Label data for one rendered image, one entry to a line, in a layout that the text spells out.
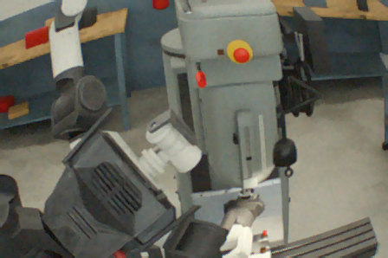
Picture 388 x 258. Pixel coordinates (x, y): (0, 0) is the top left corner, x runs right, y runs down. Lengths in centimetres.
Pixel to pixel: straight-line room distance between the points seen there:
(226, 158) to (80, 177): 65
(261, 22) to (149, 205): 56
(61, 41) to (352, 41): 522
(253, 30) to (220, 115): 32
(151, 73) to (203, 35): 472
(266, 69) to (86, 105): 54
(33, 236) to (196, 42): 68
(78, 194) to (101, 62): 497
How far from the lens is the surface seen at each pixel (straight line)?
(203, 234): 164
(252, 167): 201
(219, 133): 201
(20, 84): 660
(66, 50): 168
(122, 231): 149
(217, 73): 190
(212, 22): 175
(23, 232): 163
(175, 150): 165
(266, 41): 179
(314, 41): 226
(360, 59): 642
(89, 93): 161
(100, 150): 148
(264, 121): 200
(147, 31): 635
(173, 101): 252
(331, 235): 248
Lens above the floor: 234
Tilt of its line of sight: 24 degrees down
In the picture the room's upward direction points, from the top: 8 degrees counter-clockwise
